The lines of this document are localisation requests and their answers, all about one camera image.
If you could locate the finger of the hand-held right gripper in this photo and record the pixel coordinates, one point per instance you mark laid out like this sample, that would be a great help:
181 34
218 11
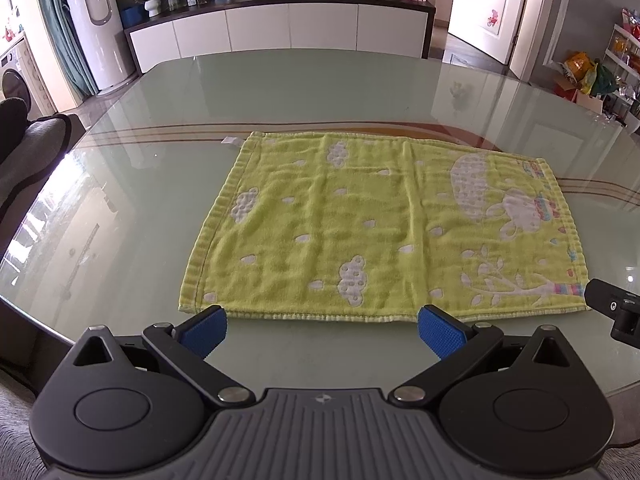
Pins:
612 305

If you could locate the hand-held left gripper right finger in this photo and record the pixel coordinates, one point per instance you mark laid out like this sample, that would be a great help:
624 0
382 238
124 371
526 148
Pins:
442 332

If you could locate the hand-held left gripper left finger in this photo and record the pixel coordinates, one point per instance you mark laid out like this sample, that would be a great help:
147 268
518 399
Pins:
202 332

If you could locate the yellow-green printed towel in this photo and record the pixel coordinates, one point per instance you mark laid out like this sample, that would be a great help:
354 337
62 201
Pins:
380 230

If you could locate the red box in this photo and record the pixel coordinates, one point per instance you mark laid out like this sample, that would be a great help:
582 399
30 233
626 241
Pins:
570 91

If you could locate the green bag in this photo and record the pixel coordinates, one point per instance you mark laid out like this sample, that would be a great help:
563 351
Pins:
604 77

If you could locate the orange yellow bag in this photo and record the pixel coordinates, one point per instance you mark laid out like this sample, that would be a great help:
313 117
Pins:
580 70

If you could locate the grey fabric sofa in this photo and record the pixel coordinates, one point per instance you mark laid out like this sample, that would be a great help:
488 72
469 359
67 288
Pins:
35 155

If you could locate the white storage shelf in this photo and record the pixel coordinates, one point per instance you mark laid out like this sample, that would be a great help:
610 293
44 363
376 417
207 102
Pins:
625 60

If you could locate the white sideboard with dark top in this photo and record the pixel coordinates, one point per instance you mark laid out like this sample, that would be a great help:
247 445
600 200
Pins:
280 30

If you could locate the washing machine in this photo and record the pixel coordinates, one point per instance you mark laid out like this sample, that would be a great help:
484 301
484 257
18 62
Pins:
15 80

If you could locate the white door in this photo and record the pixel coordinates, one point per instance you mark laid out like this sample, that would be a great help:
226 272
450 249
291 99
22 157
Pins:
487 10

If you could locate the blue box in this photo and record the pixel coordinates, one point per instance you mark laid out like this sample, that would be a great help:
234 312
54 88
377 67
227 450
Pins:
132 16

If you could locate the white tower air conditioner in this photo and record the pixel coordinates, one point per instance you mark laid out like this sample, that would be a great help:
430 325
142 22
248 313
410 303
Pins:
95 25

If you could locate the teal curtain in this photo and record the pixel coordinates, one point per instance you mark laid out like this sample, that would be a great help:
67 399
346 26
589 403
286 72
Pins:
62 30

